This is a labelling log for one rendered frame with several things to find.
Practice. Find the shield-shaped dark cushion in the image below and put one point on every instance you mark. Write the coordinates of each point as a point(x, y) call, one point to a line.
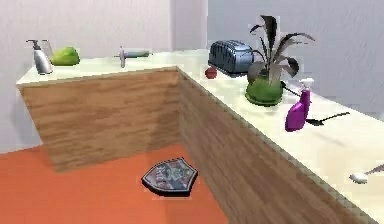
point(170, 176)

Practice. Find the black spoon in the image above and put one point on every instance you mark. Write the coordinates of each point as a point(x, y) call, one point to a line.
point(320, 120)

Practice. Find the houseplant in green pot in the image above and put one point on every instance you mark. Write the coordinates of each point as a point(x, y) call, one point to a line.
point(266, 86)

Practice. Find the white spoon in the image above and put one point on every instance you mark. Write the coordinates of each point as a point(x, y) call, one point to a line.
point(360, 176)

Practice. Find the black thin utensil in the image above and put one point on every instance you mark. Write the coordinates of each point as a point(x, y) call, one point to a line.
point(289, 89)

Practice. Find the grey soap dispenser bottle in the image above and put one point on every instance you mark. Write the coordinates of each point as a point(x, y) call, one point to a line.
point(41, 61)

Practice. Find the wooden counter with white top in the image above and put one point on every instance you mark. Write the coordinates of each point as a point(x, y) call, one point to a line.
point(110, 110)

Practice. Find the green lettuce head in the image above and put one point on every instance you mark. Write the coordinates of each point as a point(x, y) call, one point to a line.
point(65, 56)

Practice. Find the grey metal toaster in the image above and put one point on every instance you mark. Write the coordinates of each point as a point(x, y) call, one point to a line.
point(230, 56)

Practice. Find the purple spray bottle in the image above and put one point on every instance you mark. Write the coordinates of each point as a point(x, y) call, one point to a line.
point(297, 113)

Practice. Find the red apple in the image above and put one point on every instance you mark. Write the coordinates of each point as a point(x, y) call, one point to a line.
point(210, 72)

